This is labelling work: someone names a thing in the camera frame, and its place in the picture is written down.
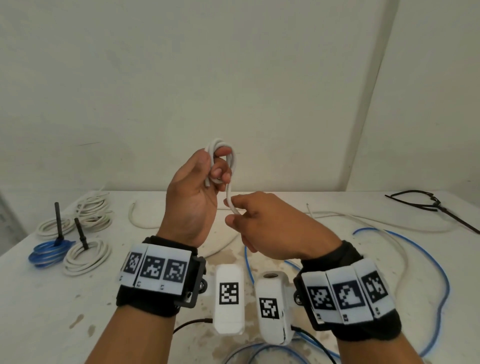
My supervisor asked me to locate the black right camera wire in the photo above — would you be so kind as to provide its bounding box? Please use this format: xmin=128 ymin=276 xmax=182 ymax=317
xmin=291 ymin=325 xmax=338 ymax=364

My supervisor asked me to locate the black left wristband with markers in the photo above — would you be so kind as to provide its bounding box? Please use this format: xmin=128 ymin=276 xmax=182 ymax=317
xmin=115 ymin=236 xmax=207 ymax=319

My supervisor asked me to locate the black camera wire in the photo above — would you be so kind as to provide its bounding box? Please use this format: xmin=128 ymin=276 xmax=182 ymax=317
xmin=291 ymin=325 xmax=338 ymax=364
xmin=173 ymin=318 xmax=215 ymax=335

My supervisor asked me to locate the blue cable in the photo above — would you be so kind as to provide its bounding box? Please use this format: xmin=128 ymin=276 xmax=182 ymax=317
xmin=243 ymin=226 xmax=451 ymax=359
xmin=28 ymin=239 xmax=76 ymax=268

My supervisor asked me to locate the bundle of black cable ties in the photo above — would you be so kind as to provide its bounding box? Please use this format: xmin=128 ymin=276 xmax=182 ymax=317
xmin=385 ymin=190 xmax=480 ymax=235

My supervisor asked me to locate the black wristband with markers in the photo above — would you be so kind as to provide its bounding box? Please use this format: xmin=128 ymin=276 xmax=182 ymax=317
xmin=293 ymin=240 xmax=402 ymax=342
xmin=115 ymin=236 xmax=207 ymax=319

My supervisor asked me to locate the black left camera wire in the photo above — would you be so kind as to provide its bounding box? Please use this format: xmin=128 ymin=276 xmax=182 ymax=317
xmin=173 ymin=318 xmax=215 ymax=335

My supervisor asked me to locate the person's right hand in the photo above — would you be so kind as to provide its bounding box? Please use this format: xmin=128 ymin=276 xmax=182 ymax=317
xmin=223 ymin=191 xmax=343 ymax=262

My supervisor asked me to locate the black cable tie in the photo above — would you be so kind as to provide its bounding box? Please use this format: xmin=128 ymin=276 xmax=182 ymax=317
xmin=74 ymin=217 xmax=90 ymax=251
xmin=54 ymin=202 xmax=65 ymax=247

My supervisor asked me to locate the tangle of white cables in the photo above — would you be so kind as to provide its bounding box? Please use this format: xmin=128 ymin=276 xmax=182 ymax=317
xmin=128 ymin=200 xmax=462 ymax=286

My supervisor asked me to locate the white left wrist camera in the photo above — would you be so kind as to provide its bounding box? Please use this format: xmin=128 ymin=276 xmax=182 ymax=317
xmin=202 ymin=264 xmax=247 ymax=336

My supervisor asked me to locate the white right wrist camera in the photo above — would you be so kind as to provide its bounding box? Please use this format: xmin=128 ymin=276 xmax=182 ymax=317
xmin=254 ymin=271 xmax=301 ymax=346

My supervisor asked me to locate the person's left forearm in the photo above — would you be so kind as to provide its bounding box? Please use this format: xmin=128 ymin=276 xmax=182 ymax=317
xmin=86 ymin=305 xmax=177 ymax=364

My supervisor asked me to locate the black right wristband with markers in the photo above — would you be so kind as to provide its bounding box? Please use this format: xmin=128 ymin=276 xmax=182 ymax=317
xmin=293 ymin=240 xmax=402 ymax=342

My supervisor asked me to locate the person's left hand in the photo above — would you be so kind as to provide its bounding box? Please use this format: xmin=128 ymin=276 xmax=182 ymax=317
xmin=156 ymin=146 xmax=233 ymax=248

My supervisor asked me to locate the thick white cable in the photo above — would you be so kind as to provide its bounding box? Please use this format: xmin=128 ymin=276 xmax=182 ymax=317
xmin=36 ymin=216 xmax=76 ymax=240
xmin=74 ymin=191 xmax=113 ymax=218
xmin=62 ymin=239 xmax=112 ymax=277
xmin=204 ymin=137 xmax=248 ymax=218
xmin=76 ymin=214 xmax=113 ymax=232

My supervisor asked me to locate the grey metal shelf rack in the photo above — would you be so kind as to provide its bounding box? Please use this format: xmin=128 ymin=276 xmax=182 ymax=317
xmin=0 ymin=191 xmax=27 ymax=256

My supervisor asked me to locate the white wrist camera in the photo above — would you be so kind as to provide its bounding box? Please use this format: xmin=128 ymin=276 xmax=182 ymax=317
xmin=202 ymin=264 xmax=247 ymax=336
xmin=254 ymin=271 xmax=301 ymax=346

